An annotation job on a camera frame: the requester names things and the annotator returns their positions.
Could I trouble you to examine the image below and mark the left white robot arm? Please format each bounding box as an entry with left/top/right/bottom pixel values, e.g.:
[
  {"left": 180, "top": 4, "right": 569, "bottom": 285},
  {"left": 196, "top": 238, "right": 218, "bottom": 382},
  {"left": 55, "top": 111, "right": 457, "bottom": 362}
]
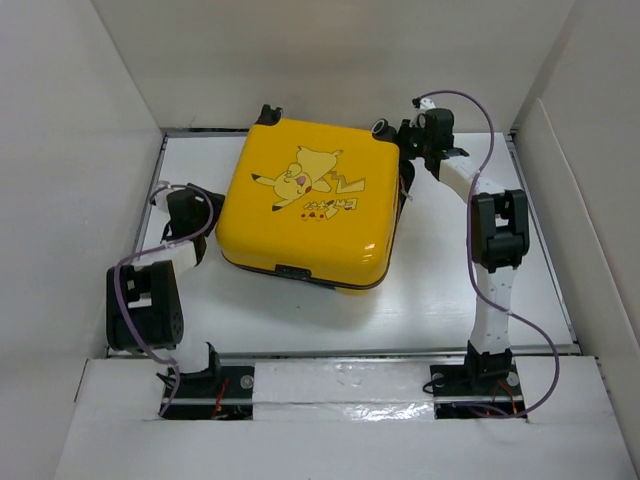
[{"left": 106, "top": 182, "right": 225, "bottom": 388}]

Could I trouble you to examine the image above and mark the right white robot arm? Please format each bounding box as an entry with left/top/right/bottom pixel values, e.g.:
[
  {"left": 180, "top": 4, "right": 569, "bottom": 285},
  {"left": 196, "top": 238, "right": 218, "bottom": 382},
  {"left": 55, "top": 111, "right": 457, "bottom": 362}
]
[{"left": 397, "top": 98, "right": 530, "bottom": 395}]

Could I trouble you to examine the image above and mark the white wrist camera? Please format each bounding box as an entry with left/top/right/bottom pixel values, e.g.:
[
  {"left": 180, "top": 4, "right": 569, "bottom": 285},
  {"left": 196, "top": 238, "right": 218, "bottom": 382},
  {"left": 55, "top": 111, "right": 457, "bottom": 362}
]
[
  {"left": 412, "top": 97, "right": 437, "bottom": 114},
  {"left": 148, "top": 183, "right": 174, "bottom": 213}
]

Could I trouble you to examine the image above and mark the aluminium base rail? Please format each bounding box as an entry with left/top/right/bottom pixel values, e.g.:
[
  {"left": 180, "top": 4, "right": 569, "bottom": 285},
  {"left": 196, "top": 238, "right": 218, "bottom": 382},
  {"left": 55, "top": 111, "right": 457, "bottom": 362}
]
[{"left": 107, "top": 344, "right": 581, "bottom": 416}]

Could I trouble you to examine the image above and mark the yellow hard-shell suitcase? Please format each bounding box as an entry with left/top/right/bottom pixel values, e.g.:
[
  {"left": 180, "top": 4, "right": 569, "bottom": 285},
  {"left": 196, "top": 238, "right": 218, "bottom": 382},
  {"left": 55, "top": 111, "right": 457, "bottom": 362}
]
[{"left": 215, "top": 104, "right": 404, "bottom": 291}]

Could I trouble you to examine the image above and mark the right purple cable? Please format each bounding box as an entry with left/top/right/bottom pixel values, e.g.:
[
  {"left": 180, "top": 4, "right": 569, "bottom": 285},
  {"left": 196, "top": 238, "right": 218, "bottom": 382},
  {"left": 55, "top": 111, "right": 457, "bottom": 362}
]
[{"left": 419, "top": 89, "right": 560, "bottom": 419}]

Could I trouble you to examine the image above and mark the purple cable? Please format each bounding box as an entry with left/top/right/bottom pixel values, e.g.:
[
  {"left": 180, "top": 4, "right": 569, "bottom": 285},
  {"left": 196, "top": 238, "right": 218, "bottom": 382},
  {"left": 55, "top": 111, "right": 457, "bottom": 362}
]
[
  {"left": 419, "top": 89, "right": 560, "bottom": 419},
  {"left": 113, "top": 183, "right": 217, "bottom": 416}
]

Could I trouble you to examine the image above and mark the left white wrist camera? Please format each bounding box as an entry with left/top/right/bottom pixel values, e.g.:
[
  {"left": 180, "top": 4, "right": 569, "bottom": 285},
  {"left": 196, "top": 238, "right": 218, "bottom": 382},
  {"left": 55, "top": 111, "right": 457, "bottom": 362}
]
[{"left": 148, "top": 183, "right": 174, "bottom": 213}]

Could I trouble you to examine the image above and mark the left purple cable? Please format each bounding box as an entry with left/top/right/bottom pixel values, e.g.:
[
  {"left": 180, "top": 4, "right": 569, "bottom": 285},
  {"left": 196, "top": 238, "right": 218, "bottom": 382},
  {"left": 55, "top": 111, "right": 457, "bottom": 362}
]
[{"left": 113, "top": 183, "right": 217, "bottom": 416}]

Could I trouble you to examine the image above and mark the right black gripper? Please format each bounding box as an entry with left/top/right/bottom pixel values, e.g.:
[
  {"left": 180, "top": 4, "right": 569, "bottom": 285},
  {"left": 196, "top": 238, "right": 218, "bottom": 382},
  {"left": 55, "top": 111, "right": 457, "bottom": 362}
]
[{"left": 383, "top": 119, "right": 430, "bottom": 160}]

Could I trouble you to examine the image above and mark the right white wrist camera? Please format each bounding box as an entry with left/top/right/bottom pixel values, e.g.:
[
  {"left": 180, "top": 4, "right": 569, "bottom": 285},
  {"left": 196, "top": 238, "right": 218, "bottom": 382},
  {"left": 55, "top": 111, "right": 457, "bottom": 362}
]
[{"left": 412, "top": 97, "right": 437, "bottom": 114}]

